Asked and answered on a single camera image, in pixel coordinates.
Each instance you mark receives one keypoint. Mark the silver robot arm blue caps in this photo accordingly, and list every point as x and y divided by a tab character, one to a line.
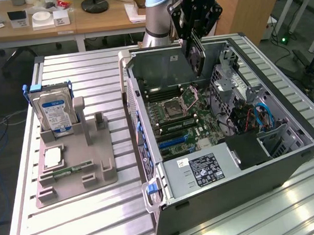
156	16

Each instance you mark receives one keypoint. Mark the wooden cabinet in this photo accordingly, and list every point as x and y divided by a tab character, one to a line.
246	10

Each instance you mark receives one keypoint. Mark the stack of white papers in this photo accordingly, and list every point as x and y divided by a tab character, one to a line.
134	15

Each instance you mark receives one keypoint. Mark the CPU socket cover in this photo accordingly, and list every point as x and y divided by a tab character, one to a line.
190	95

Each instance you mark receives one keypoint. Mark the black power strip green light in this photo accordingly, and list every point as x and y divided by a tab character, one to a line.
283	39

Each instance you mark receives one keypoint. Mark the wooden desk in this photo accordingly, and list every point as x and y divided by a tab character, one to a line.
100	22

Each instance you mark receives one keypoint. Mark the black round monitor base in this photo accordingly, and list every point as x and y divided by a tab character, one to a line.
94	5

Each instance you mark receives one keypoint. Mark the CPU socket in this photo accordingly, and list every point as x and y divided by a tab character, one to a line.
172	108

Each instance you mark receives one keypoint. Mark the installed RAM stick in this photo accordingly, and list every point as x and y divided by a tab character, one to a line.
178	125

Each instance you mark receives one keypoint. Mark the green motherboard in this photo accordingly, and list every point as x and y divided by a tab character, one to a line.
195	131

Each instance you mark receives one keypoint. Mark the red package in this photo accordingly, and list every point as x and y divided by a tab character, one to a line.
64	4

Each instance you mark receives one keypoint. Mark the plain white box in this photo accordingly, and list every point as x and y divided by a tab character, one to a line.
61	18

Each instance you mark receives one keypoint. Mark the blue expansion slot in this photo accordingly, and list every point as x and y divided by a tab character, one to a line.
170	143

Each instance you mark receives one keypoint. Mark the black drive bay cover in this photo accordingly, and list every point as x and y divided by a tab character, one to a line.
247	149

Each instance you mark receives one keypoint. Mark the white tape roll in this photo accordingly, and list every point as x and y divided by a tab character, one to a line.
30	0

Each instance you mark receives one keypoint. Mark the hard disk in blue caddy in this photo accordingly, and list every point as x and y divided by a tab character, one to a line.
54	113

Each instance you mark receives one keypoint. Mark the grey power supply unit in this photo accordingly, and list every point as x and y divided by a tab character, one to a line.
182	180

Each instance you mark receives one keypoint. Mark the white box with black top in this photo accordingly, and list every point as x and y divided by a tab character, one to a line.
18	19

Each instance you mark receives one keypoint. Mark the grey cup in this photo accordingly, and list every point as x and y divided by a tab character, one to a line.
18	1

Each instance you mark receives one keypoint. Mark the grey parts rack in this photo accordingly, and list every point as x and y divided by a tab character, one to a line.
76	154

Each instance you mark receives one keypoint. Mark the black office chair base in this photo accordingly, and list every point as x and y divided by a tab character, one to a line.
12	58

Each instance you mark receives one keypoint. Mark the black and silver PC case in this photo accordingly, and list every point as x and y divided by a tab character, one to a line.
231	198

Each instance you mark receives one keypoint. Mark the green RAM stick on rack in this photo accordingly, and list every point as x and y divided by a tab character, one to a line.
69	170

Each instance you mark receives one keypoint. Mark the silver CPU chip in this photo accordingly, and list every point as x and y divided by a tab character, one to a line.
53	158

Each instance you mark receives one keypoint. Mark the white desk frame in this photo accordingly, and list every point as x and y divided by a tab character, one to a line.
286	7

